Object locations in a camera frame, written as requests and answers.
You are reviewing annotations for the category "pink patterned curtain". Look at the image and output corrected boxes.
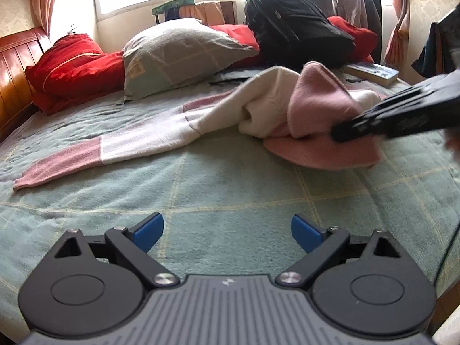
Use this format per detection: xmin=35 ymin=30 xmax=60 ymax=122
xmin=383 ymin=0 xmax=412 ymax=67
xmin=29 ymin=0 xmax=60 ymax=38

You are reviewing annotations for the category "beige hanging shirt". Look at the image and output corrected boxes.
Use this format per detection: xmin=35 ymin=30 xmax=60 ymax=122
xmin=335 ymin=0 xmax=367 ymax=27

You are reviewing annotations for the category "book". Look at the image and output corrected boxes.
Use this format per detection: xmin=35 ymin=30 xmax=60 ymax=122
xmin=343 ymin=63 xmax=400 ymax=87

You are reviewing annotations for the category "red pillow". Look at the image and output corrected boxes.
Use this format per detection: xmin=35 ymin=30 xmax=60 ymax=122
xmin=25 ymin=33 xmax=126 ymax=116

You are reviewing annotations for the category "black hanging garment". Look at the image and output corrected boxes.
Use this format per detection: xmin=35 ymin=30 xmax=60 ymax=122
xmin=359 ymin=0 xmax=382 ymax=40

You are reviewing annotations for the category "black backpack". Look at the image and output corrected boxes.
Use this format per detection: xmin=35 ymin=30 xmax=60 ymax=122
xmin=244 ymin=0 xmax=356 ymax=69

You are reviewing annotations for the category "green chair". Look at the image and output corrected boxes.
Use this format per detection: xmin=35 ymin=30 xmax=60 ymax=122
xmin=151 ymin=0 xmax=196 ymax=24

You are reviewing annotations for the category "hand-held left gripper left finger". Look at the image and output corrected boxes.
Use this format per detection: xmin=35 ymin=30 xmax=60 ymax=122
xmin=54 ymin=213 xmax=180 ymax=289

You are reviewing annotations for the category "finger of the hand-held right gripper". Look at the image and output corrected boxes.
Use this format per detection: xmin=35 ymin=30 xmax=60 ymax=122
xmin=331 ymin=106 xmax=460 ymax=142
xmin=359 ymin=74 xmax=460 ymax=117

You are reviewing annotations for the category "grey green pillow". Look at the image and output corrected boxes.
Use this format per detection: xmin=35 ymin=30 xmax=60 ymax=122
xmin=122 ymin=18 xmax=257 ymax=101

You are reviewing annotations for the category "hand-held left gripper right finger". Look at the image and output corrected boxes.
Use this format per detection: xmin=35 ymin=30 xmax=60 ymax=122
xmin=276 ymin=214 xmax=401 ymax=290

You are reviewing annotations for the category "pink and white sweater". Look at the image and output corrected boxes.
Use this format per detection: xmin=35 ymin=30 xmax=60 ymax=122
xmin=14 ymin=61 xmax=383 ymax=192

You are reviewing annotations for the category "wooden headboard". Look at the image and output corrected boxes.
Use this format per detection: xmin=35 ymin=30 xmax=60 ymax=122
xmin=0 ymin=27 xmax=51 ymax=141

